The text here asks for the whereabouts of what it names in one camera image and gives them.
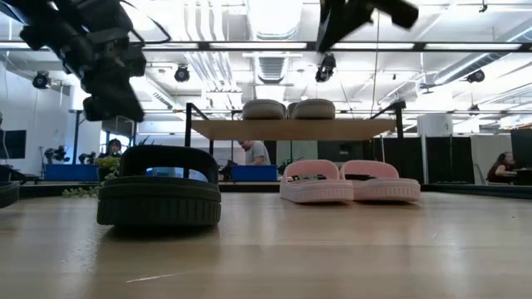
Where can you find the black aluminium rig frame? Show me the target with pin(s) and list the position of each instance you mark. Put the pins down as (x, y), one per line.
(419, 46)

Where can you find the pink rubber slide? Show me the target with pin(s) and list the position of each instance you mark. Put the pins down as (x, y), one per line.
(386, 191)
(316, 191)

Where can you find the black ceiling spotlight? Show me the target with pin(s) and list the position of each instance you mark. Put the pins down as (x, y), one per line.
(182, 74)
(41, 80)
(476, 76)

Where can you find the grey rubber slide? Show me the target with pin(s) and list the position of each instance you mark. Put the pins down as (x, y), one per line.
(264, 110)
(311, 110)

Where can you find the blue storage bin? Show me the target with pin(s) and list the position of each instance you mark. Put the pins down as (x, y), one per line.
(253, 173)
(70, 172)

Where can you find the black overhead rig camera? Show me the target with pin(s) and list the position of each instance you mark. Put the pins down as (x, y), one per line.
(325, 68)

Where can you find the black divider panel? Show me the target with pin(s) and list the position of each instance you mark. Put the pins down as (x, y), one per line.
(449, 160)

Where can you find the person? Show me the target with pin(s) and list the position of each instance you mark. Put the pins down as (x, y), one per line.
(500, 168)
(255, 153)
(112, 148)

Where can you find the wooden shelf with black legs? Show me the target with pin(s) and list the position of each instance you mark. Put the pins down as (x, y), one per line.
(291, 129)

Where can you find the green trailing potted plant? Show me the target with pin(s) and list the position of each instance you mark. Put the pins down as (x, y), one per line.
(108, 164)

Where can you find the black-legged high table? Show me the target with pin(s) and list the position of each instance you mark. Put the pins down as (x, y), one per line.
(76, 137)

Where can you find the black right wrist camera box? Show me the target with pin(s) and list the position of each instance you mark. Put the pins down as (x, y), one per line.
(399, 12)

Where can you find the black background robot arm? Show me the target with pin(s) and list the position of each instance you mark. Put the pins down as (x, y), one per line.
(58, 153)
(87, 158)

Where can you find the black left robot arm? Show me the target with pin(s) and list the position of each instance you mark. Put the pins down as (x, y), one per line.
(50, 29)

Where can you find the black wall monitor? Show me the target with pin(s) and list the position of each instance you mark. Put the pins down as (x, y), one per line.
(12, 144)

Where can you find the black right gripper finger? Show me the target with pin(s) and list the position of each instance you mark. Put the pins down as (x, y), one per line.
(332, 33)

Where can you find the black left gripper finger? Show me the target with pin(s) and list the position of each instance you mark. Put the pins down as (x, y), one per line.
(124, 104)
(95, 109)

